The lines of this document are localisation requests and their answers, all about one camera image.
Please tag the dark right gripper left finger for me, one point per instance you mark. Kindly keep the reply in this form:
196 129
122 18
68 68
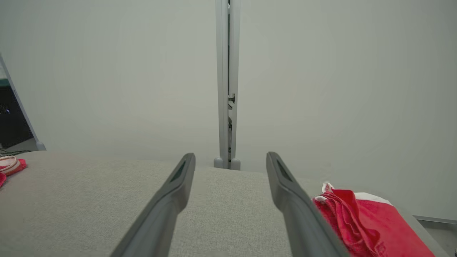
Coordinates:
160 221

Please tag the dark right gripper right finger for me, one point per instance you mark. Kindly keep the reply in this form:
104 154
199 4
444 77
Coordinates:
303 225

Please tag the red garment with white trim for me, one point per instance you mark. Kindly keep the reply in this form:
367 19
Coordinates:
375 228

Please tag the red garment white striped hem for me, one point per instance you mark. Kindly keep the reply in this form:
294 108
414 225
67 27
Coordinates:
16 167

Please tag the grey rounded partition foot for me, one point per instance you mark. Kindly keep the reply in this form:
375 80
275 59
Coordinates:
235 164
218 163

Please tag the grey partition bottom rail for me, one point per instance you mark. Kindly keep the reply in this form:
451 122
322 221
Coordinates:
439 219

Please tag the grey metal partition post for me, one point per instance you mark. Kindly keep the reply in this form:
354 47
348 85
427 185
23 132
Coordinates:
222 71

